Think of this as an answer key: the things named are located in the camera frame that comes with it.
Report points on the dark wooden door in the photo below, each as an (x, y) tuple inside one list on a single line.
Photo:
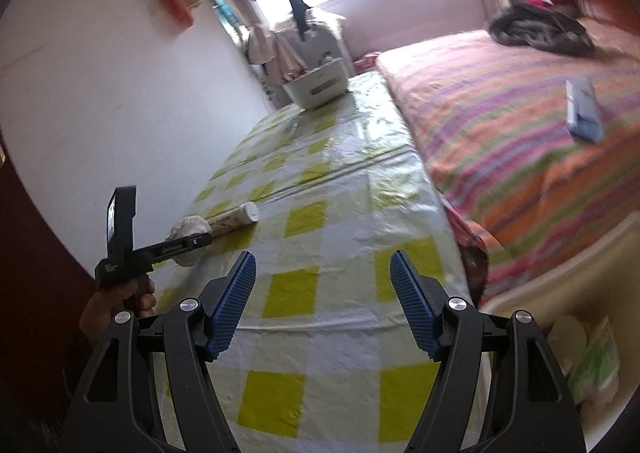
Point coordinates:
[(30, 258)]

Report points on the person's left hand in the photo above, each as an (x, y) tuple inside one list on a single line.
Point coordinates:
[(100, 308)]

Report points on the white round container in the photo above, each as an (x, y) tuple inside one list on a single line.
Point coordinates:
[(315, 85)]

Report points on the grey blanket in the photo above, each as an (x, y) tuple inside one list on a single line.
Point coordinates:
[(540, 28)]

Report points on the white appliance with cover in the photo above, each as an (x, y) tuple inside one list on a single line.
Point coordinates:
[(325, 43)]

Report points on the bed with striped sheet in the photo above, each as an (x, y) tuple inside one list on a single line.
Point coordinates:
[(500, 133)]

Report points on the green and white plastic bag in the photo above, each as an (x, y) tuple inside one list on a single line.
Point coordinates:
[(595, 353)]

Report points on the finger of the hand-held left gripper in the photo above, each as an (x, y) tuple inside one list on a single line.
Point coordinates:
[(180, 245)]

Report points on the cream plastic trash bin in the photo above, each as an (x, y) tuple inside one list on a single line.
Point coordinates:
[(560, 273)]

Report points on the black hanging garment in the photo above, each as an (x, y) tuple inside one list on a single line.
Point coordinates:
[(297, 3)]

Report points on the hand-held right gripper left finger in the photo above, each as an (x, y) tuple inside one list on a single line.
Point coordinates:
[(232, 308)]

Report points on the patterned tube with white cap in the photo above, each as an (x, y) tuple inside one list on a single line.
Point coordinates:
[(235, 219)]

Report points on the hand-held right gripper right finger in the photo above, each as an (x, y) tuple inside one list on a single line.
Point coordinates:
[(415, 308)]

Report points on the white tissue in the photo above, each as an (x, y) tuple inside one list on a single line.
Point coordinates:
[(190, 225)]

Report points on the yellow checkered plastic tablecloth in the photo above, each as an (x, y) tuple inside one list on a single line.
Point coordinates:
[(340, 193)]

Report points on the blue and white flat box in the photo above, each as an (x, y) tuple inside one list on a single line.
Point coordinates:
[(582, 108)]

